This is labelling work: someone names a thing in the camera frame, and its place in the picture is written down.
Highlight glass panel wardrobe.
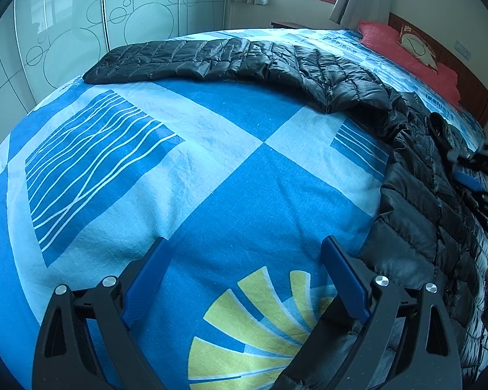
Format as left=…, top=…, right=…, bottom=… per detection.
left=0, top=0, right=224, bottom=143

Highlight dark wooden nightstand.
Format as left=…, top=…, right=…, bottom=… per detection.
left=270, top=21, right=307, bottom=29

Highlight black quilted puffer jacket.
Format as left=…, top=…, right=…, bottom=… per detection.
left=83, top=38, right=488, bottom=389

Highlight small printed cushion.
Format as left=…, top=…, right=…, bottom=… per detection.
left=398, top=25, right=437, bottom=71

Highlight wall power socket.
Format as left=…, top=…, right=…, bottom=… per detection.
left=454, top=41, right=472, bottom=61

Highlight red pillow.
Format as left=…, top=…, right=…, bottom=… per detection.
left=358, top=21, right=461, bottom=109

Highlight dark wooden headboard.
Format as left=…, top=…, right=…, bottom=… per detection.
left=388, top=12, right=488, bottom=127

